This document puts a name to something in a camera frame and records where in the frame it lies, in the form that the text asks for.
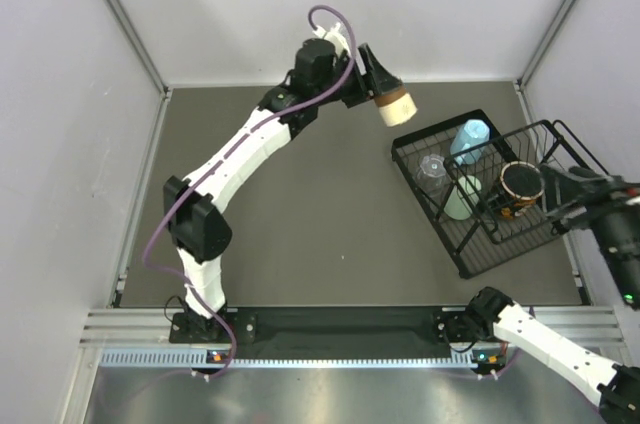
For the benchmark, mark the light blue ceramic mug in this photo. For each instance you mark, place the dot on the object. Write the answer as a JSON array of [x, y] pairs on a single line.
[[468, 145]]

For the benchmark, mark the black wire dish rack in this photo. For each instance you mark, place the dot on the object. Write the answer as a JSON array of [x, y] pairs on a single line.
[[485, 240]]

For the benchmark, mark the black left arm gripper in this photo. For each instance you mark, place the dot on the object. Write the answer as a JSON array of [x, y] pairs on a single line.
[[380, 81]]

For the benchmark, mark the mint green cup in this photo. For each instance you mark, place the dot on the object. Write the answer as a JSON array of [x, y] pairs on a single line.
[[464, 198]]

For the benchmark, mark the clear plastic glass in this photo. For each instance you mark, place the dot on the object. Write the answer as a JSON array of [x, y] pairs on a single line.
[[431, 176]]

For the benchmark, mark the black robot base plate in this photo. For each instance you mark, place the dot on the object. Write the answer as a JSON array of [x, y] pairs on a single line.
[[343, 333]]

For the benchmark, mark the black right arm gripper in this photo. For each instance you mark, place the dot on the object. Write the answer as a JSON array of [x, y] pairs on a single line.
[[597, 195]]

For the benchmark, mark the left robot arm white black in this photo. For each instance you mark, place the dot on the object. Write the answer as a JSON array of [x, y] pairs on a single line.
[[196, 203]]

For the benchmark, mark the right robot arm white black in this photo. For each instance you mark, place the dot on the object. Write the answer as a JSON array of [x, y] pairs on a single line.
[[609, 385]]

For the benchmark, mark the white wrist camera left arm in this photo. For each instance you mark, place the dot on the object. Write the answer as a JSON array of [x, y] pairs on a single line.
[[335, 36]]

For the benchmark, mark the steel tumbler with cork base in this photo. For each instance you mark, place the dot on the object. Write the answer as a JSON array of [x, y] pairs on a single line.
[[396, 107]]

